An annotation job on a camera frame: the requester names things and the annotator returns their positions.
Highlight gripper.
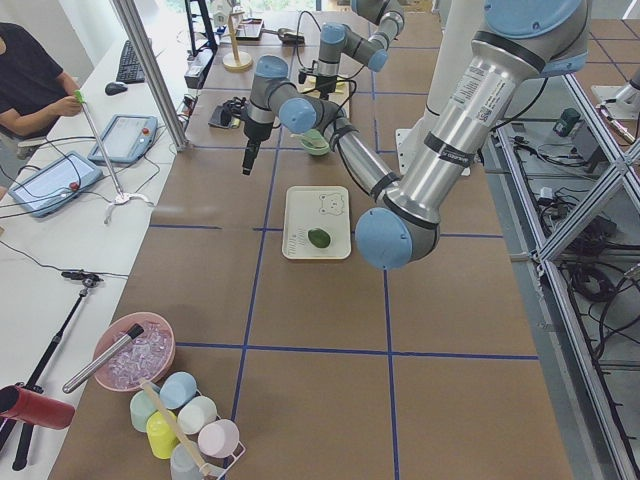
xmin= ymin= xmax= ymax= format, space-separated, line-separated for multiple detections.
xmin=242 ymin=119 xmax=273 ymax=175
xmin=315 ymin=75 xmax=337 ymax=95

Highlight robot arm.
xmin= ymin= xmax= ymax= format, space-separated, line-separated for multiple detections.
xmin=298 ymin=0 xmax=405 ymax=100
xmin=242 ymin=1 xmax=591 ymax=270

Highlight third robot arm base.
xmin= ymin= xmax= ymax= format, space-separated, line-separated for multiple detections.
xmin=591 ymin=70 xmax=639 ymax=120

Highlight light green bowl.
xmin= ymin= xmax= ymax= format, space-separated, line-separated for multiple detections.
xmin=299 ymin=129 xmax=330 ymax=156

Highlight pink bowl with ice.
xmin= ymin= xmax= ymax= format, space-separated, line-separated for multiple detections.
xmin=94 ymin=312 xmax=176 ymax=392

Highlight wooden cutting board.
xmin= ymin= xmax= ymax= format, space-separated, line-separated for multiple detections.
xmin=298 ymin=78 xmax=350 ymax=117

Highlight grey folded cloth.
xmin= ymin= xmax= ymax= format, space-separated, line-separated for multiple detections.
xmin=208 ymin=105 xmax=241 ymax=129

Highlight steel scoop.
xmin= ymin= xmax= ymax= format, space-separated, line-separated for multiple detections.
xmin=261 ymin=28 xmax=305 ymax=45

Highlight white rectangular tray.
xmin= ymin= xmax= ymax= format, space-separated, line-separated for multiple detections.
xmin=282 ymin=186 xmax=351 ymax=260

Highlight wooden mug tree stand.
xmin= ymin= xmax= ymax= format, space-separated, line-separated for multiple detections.
xmin=222 ymin=12 xmax=253 ymax=73

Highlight dark tray with glasses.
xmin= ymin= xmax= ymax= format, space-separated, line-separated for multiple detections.
xmin=236 ymin=18 xmax=264 ymax=41

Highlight green lime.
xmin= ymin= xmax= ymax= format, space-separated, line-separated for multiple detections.
xmin=307 ymin=228 xmax=331 ymax=249

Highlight teach pendant far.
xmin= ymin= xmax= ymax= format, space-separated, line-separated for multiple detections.
xmin=101 ymin=114 xmax=158 ymax=165

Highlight teach pendant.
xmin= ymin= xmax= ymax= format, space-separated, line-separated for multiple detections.
xmin=9 ymin=151 xmax=103 ymax=218
xmin=101 ymin=114 xmax=158 ymax=165

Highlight reacher grabber stick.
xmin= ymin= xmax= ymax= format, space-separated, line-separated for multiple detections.
xmin=74 ymin=89 xmax=155 ymax=225

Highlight black keyboard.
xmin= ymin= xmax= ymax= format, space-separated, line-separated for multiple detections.
xmin=116 ymin=40 xmax=145 ymax=84

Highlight black computer mouse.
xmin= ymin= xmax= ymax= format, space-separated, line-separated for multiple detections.
xmin=104 ymin=81 xmax=128 ymax=96

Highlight steel muddler rod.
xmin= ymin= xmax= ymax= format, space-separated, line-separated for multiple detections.
xmin=62 ymin=323 xmax=144 ymax=394

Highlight teach pendant near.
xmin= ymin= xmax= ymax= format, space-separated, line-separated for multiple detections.
xmin=9 ymin=151 xmax=103 ymax=218

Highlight seated person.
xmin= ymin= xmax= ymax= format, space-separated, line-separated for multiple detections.
xmin=1 ymin=22 xmax=81 ymax=138

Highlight blue cup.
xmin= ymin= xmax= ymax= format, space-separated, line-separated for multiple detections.
xmin=159 ymin=371 xmax=197 ymax=410

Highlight wooden stick in rack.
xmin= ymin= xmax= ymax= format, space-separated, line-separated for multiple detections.
xmin=140 ymin=379 xmax=214 ymax=478

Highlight white cup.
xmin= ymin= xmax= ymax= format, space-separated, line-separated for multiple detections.
xmin=177 ymin=395 xmax=218 ymax=435

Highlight mint green cup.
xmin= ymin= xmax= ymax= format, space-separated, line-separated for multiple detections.
xmin=129 ymin=390 xmax=157 ymax=433

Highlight pink cup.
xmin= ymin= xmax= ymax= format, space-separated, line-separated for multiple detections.
xmin=197 ymin=419 xmax=240 ymax=458

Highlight yellow cup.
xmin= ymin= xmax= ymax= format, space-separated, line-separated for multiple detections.
xmin=146 ymin=411 xmax=179 ymax=460

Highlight black tripod stick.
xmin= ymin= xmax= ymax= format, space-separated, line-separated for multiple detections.
xmin=0 ymin=269 xmax=106 ymax=472

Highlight grey cup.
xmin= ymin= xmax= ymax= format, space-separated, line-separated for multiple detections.
xmin=170 ymin=444 xmax=202 ymax=480

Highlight red cylinder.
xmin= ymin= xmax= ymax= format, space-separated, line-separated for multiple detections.
xmin=1 ymin=385 xmax=75 ymax=430

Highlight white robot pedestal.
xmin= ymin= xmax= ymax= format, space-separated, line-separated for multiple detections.
xmin=396 ymin=0 xmax=484 ymax=174

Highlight aluminium frame post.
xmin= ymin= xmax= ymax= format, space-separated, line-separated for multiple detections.
xmin=112 ymin=0 xmax=188 ymax=152

